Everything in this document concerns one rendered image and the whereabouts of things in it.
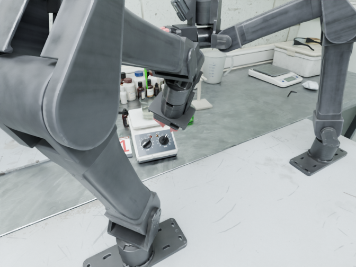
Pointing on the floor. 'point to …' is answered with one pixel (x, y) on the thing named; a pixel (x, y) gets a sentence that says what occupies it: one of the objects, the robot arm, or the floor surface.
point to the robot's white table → (224, 212)
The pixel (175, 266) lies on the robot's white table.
